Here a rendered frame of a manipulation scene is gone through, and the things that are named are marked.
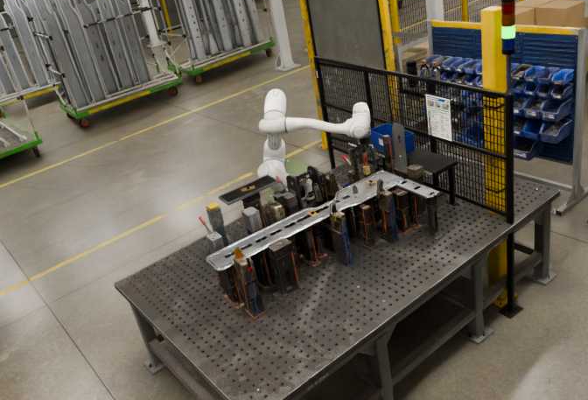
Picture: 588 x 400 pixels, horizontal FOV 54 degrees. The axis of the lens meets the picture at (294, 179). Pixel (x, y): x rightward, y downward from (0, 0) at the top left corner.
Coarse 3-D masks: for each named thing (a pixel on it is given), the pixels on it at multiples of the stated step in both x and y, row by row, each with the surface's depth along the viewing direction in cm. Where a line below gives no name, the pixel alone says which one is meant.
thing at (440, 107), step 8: (424, 96) 380; (432, 96) 374; (440, 96) 368; (432, 104) 377; (440, 104) 371; (448, 104) 365; (432, 112) 380; (440, 112) 374; (448, 112) 368; (432, 120) 383; (440, 120) 376; (448, 120) 370; (432, 128) 386; (440, 128) 379; (448, 128) 373; (432, 136) 388; (440, 136) 382; (448, 136) 376
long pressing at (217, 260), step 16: (368, 176) 384; (384, 176) 381; (352, 192) 369; (368, 192) 366; (304, 208) 360; (320, 208) 358; (336, 208) 354; (272, 224) 349; (288, 224) 347; (304, 224) 343; (240, 240) 339; (256, 240) 337; (272, 240) 334; (208, 256) 329; (224, 256) 327
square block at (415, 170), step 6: (408, 168) 373; (414, 168) 371; (420, 168) 371; (408, 174) 375; (414, 174) 370; (420, 174) 372; (414, 180) 373; (420, 180) 374; (420, 198) 379; (420, 204) 381; (420, 210) 383; (420, 216) 384
